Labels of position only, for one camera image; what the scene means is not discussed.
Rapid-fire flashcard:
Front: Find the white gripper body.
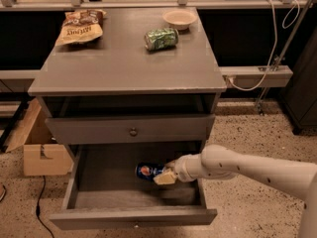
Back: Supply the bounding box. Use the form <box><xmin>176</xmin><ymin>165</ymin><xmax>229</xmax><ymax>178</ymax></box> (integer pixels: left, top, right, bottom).
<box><xmin>174</xmin><ymin>154</ymin><xmax>207</xmax><ymax>182</ymax></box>

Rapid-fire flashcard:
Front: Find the blue pepsi can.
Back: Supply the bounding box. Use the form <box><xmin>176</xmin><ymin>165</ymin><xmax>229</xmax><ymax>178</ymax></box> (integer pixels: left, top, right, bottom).
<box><xmin>135</xmin><ymin>163</ymin><xmax>165</xmax><ymax>181</ymax></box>

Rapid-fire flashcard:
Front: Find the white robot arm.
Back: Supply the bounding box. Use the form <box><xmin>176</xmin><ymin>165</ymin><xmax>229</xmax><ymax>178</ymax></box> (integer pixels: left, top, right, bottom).
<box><xmin>154</xmin><ymin>145</ymin><xmax>317</xmax><ymax>238</ymax></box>

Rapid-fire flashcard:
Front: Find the open grey lower drawer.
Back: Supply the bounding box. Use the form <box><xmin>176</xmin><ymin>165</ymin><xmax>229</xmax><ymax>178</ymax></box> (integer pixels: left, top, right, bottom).
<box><xmin>50</xmin><ymin>142</ymin><xmax>217</xmax><ymax>230</ymax></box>

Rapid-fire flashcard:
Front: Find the closed grey upper drawer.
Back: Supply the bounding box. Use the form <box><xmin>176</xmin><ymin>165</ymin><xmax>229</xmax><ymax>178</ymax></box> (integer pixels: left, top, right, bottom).
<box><xmin>46</xmin><ymin>114</ymin><xmax>215</xmax><ymax>145</ymax></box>

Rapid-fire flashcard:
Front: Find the grey drawer cabinet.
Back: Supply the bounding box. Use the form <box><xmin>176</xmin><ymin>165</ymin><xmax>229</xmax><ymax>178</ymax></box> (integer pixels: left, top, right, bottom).
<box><xmin>27</xmin><ymin>6</ymin><xmax>228</xmax><ymax>157</ymax></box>

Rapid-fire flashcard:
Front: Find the green soda can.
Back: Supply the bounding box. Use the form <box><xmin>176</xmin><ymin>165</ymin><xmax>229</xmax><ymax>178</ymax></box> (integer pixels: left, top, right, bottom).
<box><xmin>144</xmin><ymin>28</ymin><xmax>178</xmax><ymax>51</ymax></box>

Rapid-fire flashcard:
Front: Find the cardboard box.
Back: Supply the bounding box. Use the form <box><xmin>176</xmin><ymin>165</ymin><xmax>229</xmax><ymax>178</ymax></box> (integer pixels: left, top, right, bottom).
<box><xmin>5</xmin><ymin>99</ymin><xmax>73</xmax><ymax>177</ymax></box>

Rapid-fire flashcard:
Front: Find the white bowl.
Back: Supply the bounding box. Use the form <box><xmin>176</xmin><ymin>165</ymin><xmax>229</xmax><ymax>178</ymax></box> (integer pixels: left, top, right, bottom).
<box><xmin>162</xmin><ymin>9</ymin><xmax>197</xmax><ymax>31</ymax></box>

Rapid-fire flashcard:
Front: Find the brown chip bag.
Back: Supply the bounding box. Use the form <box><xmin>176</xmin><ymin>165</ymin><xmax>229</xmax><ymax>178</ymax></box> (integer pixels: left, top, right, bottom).
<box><xmin>55</xmin><ymin>9</ymin><xmax>106</xmax><ymax>46</ymax></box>

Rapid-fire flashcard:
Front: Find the grey counter rail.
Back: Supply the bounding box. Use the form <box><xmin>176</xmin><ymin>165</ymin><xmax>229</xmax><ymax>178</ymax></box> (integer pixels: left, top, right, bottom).
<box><xmin>220</xmin><ymin>65</ymin><xmax>293</xmax><ymax>90</ymax></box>

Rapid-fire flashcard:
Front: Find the black floor cable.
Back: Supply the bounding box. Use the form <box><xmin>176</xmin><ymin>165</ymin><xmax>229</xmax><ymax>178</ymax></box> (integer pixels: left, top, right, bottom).
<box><xmin>35</xmin><ymin>176</ymin><xmax>55</xmax><ymax>238</ymax></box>

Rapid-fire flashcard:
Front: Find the white hanging cable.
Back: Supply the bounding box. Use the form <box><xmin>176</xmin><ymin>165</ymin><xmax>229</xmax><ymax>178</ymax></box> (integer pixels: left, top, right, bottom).
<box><xmin>226</xmin><ymin>0</ymin><xmax>301</xmax><ymax>92</ymax></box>

